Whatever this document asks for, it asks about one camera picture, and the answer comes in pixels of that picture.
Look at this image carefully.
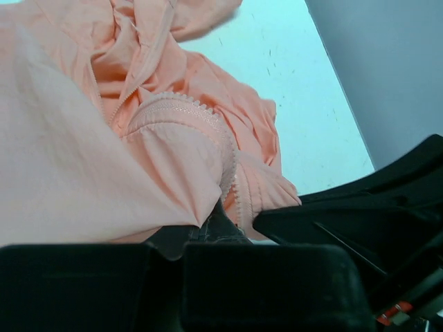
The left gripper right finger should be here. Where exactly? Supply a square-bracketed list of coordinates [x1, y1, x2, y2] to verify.
[183, 199, 377, 332]

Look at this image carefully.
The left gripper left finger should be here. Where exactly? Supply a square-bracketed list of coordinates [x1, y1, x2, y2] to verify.
[1, 226, 193, 331]

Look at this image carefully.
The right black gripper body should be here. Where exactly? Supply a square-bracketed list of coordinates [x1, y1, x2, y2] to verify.
[366, 238, 442, 331]

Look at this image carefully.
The salmon pink jacket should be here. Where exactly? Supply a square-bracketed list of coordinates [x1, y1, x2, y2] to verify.
[1, 1, 300, 245]

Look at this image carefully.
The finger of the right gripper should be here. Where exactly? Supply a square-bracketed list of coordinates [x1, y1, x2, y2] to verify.
[253, 134, 442, 276]

